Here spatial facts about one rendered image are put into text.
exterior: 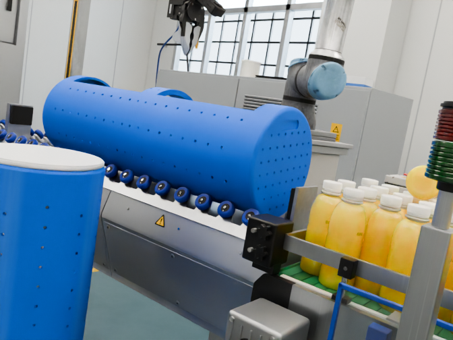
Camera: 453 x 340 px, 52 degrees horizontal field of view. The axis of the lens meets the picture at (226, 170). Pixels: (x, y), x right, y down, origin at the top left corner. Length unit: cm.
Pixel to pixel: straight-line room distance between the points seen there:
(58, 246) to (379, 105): 218
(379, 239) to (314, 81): 69
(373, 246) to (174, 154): 55
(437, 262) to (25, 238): 76
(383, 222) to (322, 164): 73
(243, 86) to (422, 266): 283
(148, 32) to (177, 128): 569
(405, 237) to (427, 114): 314
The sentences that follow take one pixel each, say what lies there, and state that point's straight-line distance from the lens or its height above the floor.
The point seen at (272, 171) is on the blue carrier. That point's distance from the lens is 112.
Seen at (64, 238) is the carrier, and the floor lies 88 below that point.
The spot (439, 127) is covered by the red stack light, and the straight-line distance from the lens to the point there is 65.
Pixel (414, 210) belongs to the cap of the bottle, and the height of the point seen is 108.
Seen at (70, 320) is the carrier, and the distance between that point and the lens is 115.
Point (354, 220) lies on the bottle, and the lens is 90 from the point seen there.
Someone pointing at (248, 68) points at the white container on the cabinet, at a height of 153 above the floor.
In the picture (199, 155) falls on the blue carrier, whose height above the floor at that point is 108.
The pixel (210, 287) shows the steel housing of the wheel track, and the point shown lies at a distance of 119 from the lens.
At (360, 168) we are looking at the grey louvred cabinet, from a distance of 280.
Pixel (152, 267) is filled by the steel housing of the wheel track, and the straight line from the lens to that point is 134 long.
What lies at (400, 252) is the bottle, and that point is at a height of 101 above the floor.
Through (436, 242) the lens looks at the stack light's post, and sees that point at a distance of 65.
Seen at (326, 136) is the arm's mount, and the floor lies 116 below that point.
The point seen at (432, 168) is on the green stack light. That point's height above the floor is 117.
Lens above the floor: 121
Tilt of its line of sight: 8 degrees down
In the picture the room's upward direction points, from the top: 9 degrees clockwise
